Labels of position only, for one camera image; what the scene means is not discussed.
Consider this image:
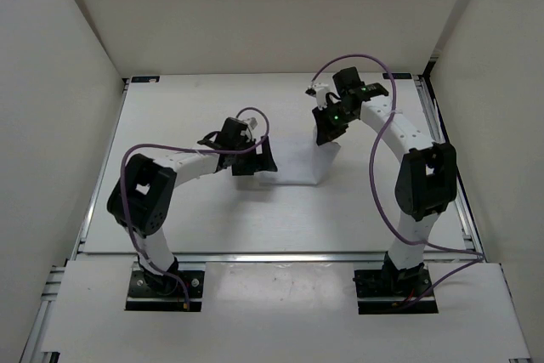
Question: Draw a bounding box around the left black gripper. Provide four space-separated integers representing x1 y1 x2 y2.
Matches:
230 134 276 175

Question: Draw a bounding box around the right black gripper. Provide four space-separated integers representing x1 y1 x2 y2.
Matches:
313 100 357 145

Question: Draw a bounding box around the white skirt cloth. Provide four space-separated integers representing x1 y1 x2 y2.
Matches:
257 138 341 186

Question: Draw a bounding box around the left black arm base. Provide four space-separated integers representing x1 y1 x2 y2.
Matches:
125 265 205 313

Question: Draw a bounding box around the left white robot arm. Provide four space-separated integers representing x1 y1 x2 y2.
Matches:
106 117 277 295

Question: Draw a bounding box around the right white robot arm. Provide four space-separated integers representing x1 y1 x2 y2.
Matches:
305 67 456 295

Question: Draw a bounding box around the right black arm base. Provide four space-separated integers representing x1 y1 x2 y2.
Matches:
353 257 439 315

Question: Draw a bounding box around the right blue corner label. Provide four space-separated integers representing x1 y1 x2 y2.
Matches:
382 72 412 80

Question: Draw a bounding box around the blue corner label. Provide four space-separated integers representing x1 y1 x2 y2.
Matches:
382 72 412 80
131 76 160 83

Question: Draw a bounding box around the left blue corner label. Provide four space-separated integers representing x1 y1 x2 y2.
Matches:
131 76 160 83

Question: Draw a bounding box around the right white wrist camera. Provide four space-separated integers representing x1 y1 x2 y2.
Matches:
305 83 331 111

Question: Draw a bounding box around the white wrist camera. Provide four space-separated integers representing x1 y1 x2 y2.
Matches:
244 117 258 131
305 83 331 111

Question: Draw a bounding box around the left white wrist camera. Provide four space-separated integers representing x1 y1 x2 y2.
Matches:
244 117 258 131

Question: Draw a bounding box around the aluminium frame rail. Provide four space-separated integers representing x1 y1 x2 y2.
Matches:
72 251 478 264

